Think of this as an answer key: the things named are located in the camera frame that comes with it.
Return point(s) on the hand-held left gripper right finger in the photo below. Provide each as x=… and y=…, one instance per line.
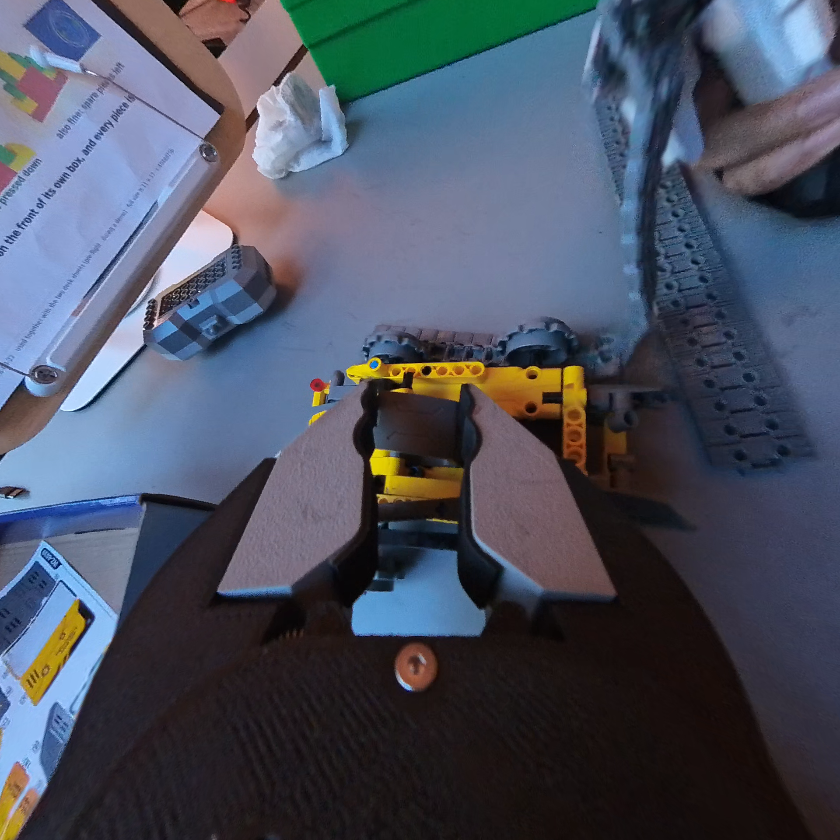
x=532, y=525

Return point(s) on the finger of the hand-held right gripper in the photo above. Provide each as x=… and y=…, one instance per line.
x=683, y=141

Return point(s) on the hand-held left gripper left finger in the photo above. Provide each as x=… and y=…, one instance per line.
x=303, y=518

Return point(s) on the grey brick track strip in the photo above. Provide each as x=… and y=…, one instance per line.
x=644, y=99
x=715, y=341

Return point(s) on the yellow brick tracked vehicle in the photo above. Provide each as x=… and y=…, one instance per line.
x=519, y=384

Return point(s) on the grey brick block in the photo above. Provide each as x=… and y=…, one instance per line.
x=217, y=307

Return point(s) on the grey desk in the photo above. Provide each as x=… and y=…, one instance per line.
x=427, y=229

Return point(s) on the person's right hand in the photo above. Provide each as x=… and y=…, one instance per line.
x=782, y=138

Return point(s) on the building instruction booklet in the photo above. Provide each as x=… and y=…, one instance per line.
x=47, y=630

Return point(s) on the green plastic bin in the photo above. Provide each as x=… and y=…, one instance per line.
x=407, y=39

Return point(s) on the metal clip bar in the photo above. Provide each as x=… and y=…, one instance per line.
x=132, y=261

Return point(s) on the crumpled white tissue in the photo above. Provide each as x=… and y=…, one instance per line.
x=296, y=131

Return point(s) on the wooden document board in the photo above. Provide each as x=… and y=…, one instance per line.
x=227, y=131

